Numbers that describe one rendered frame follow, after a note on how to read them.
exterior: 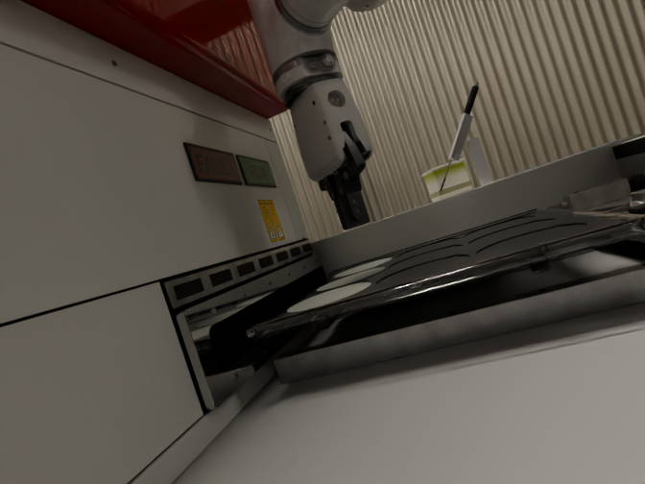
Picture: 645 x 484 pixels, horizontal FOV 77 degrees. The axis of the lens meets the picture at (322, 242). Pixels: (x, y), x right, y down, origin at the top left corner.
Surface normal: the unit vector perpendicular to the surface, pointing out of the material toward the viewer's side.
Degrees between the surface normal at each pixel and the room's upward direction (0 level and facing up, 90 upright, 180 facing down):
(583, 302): 90
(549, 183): 90
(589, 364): 0
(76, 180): 90
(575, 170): 90
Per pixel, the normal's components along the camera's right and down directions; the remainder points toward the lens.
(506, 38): -0.33, 0.11
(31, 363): 0.91, -0.30
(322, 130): -0.80, 0.28
